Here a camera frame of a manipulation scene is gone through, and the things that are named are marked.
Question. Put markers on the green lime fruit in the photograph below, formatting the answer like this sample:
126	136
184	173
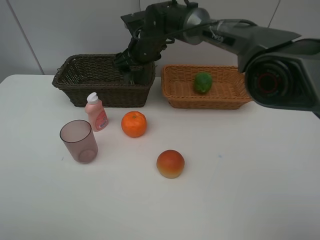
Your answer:
202	82

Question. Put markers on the orange tangerine fruit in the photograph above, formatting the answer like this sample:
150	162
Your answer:
134	124

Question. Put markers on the dark brown wicker basket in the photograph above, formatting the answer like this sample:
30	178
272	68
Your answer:
83	74

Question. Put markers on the pink bottle white cap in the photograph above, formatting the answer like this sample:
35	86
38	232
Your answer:
96	113

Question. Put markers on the red yellow peach fruit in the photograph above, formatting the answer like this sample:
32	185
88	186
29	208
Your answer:
170	164

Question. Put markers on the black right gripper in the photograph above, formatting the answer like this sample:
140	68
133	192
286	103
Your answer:
139	52

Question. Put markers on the light orange wicker basket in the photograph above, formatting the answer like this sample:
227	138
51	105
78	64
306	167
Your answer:
227	92

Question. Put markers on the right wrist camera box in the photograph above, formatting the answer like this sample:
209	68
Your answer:
134	21

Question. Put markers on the translucent purple plastic cup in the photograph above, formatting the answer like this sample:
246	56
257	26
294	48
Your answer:
79	139

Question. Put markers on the dark green pump bottle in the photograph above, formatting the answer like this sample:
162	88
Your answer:
141	75

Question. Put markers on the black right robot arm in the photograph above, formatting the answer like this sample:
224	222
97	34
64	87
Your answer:
281	69

